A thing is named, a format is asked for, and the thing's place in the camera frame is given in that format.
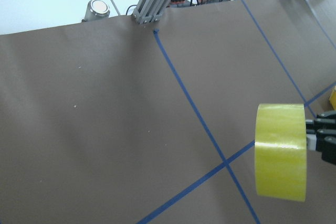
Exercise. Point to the yellow plastic basket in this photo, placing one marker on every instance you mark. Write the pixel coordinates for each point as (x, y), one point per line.
(332, 98)

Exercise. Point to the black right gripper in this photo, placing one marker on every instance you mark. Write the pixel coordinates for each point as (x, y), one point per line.
(323, 138)

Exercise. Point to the yellow tape roll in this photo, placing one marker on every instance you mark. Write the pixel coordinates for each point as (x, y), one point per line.
(281, 151)

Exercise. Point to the black water bottle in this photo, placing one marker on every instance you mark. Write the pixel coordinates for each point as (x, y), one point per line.
(96, 10)

